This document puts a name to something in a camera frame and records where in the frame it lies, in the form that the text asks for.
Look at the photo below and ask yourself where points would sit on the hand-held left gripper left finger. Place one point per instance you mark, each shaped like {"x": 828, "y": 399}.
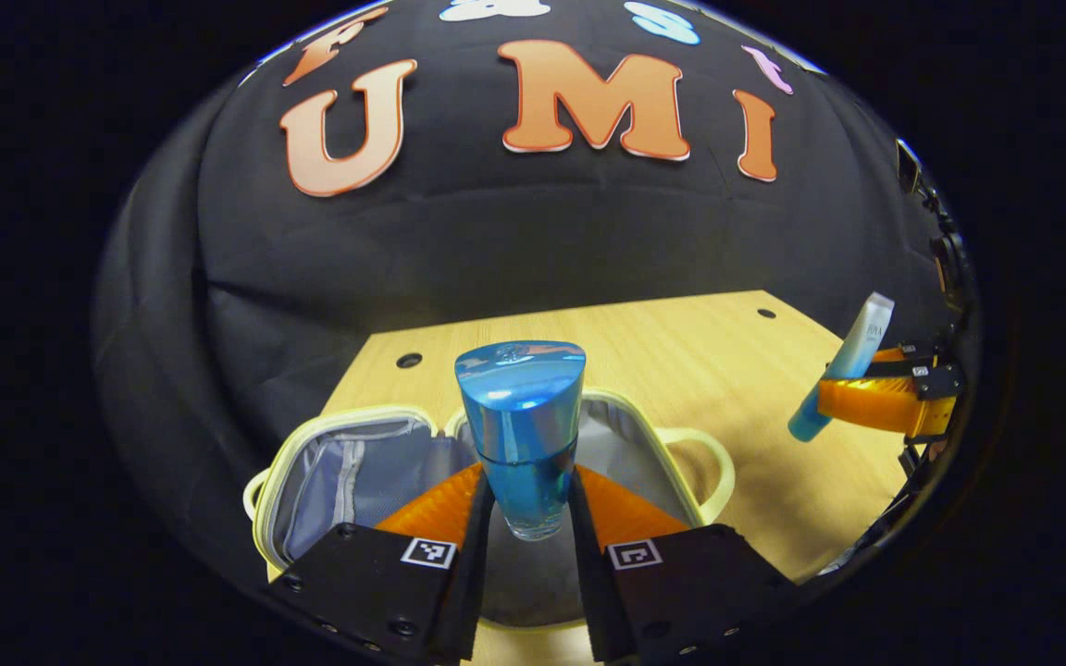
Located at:
{"x": 473, "y": 555}

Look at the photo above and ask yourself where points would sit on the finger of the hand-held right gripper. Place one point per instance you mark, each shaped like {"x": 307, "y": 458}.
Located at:
{"x": 875, "y": 407}
{"x": 922, "y": 361}

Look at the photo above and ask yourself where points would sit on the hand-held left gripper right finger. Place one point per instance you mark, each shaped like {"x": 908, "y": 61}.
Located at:
{"x": 593, "y": 573}

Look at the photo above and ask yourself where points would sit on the blue skin care tube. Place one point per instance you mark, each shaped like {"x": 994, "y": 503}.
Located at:
{"x": 843, "y": 370}

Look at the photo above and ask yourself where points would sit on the blue skin care bottle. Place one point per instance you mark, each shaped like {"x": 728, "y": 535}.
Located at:
{"x": 524, "y": 425}

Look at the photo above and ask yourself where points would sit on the black backdrop cloth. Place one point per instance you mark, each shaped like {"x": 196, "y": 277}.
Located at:
{"x": 496, "y": 240}

